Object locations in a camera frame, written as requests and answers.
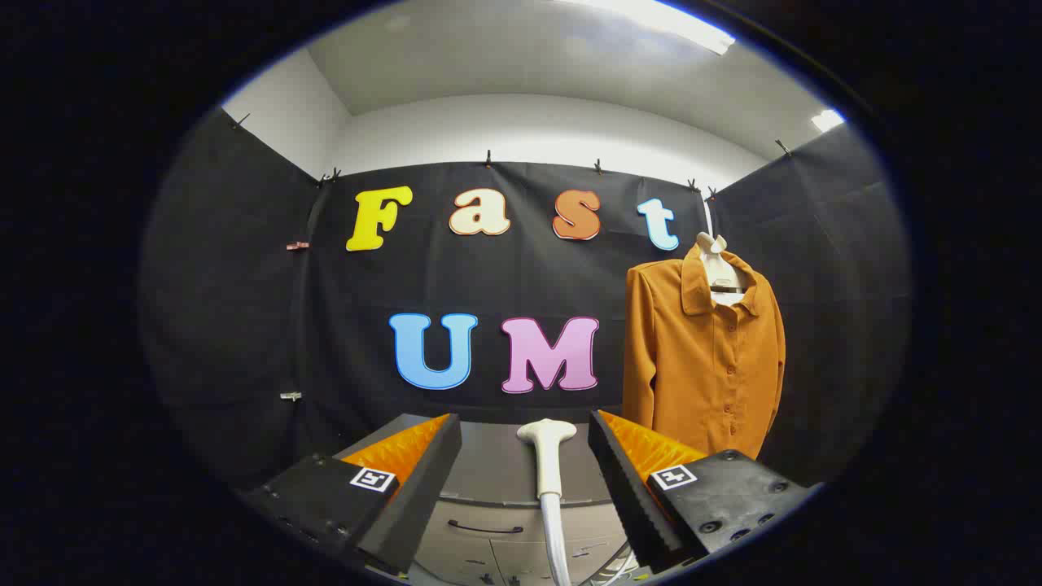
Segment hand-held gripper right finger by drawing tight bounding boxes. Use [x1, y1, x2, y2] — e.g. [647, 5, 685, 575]
[588, 409, 815, 575]

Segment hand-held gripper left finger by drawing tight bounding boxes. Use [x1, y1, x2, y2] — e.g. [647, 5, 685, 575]
[240, 413, 463, 580]

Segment white clothes hanger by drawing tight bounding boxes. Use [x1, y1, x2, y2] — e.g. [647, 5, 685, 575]
[694, 195, 747, 307]

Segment white garment steamer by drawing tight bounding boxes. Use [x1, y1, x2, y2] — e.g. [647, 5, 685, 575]
[516, 418, 578, 586]

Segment long ceiling light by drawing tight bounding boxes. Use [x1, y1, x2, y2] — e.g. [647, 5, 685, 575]
[570, 0, 738, 56]

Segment row of black clips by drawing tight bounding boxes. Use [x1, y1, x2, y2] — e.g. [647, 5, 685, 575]
[231, 112, 792, 198]

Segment black cabinet handle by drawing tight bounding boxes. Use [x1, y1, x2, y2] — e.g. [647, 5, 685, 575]
[446, 519, 525, 536]

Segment grey cabinet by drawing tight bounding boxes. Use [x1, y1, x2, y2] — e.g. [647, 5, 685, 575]
[334, 413, 652, 586]

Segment orange button shirt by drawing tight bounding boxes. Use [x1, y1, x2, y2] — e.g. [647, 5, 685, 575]
[622, 244, 787, 461]

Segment black backdrop cloth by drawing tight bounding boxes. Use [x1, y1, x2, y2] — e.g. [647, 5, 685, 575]
[138, 106, 913, 489]

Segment tangled cables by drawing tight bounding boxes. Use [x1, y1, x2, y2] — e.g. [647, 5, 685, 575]
[598, 553, 648, 585]

